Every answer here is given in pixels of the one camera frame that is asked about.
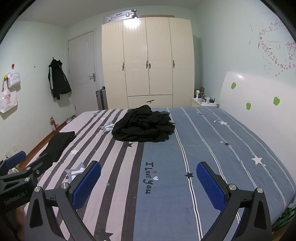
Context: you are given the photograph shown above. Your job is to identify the folded black garment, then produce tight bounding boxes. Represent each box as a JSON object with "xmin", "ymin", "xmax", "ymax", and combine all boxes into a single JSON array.
[{"xmin": 37, "ymin": 131, "xmax": 76, "ymax": 163}]

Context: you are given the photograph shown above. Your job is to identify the black hanging jacket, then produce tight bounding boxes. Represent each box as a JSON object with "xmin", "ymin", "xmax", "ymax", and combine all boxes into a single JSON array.
[{"xmin": 48, "ymin": 58, "xmax": 72, "ymax": 100}]

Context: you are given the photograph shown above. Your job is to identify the white room door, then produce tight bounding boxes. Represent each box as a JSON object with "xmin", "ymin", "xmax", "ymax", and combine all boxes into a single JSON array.
[{"xmin": 68, "ymin": 30, "xmax": 97, "ymax": 116}]

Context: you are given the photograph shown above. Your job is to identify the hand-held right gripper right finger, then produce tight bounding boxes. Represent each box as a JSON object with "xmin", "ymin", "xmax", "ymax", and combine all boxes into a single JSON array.
[{"xmin": 196, "ymin": 161, "xmax": 273, "ymax": 241}]

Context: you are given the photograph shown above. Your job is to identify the white nightstand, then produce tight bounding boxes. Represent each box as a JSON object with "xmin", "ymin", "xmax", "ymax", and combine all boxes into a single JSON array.
[{"xmin": 191, "ymin": 97, "xmax": 220, "ymax": 108}]

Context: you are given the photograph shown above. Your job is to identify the silver hard-shell suitcase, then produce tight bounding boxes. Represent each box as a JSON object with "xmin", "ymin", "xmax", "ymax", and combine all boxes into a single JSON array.
[{"xmin": 104, "ymin": 9, "xmax": 140, "ymax": 24}]

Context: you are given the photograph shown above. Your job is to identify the green plastic bag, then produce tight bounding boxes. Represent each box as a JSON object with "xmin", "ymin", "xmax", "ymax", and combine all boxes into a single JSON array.
[{"xmin": 277, "ymin": 207, "xmax": 292, "ymax": 229}]

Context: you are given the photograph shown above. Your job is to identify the dark grey upright suitcase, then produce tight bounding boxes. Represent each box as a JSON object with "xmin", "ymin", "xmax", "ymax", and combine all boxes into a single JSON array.
[{"xmin": 95, "ymin": 86, "xmax": 109, "ymax": 110}]

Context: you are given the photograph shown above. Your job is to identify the white tote bag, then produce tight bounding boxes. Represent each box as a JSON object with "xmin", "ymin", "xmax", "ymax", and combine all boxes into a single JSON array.
[{"xmin": 0, "ymin": 76, "xmax": 18, "ymax": 113}]

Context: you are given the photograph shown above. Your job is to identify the white charger cable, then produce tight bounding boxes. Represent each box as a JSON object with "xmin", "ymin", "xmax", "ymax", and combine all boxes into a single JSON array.
[{"xmin": 196, "ymin": 107, "xmax": 223, "ymax": 123}]

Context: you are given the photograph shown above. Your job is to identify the pink flower wall stickers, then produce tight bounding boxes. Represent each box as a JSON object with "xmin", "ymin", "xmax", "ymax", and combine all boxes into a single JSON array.
[{"xmin": 248, "ymin": 20, "xmax": 296, "ymax": 77}]

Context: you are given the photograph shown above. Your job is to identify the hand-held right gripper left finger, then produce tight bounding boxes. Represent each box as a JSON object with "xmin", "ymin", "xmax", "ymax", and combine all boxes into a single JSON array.
[{"xmin": 23, "ymin": 160, "xmax": 102, "ymax": 241}]

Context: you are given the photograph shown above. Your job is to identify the clear plastic bag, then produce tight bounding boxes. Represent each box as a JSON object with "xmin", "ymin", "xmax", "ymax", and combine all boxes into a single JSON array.
[{"xmin": 7, "ymin": 67, "xmax": 22, "ymax": 88}]

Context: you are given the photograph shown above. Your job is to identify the pile of black clothes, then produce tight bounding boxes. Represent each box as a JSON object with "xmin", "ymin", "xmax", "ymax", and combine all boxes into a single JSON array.
[{"xmin": 111, "ymin": 105, "xmax": 176, "ymax": 143}]

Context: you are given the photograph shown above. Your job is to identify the white glossy headboard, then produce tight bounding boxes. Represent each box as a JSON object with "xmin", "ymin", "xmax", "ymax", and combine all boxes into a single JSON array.
[{"xmin": 217, "ymin": 71, "xmax": 296, "ymax": 176}]

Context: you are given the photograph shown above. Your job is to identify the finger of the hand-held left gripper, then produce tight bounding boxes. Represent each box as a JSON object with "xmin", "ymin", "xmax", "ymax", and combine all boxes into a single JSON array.
[
  {"xmin": 0, "ymin": 151, "xmax": 26, "ymax": 176},
  {"xmin": 0, "ymin": 153, "xmax": 50, "ymax": 187}
]

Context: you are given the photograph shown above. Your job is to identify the striped star print bedsheet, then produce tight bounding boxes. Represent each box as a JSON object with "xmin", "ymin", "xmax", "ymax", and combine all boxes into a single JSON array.
[{"xmin": 32, "ymin": 107, "xmax": 295, "ymax": 241}]

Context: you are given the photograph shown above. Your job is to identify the cream four-door wardrobe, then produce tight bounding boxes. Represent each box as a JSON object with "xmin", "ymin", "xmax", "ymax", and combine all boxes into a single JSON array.
[{"xmin": 101, "ymin": 17, "xmax": 195, "ymax": 109}]

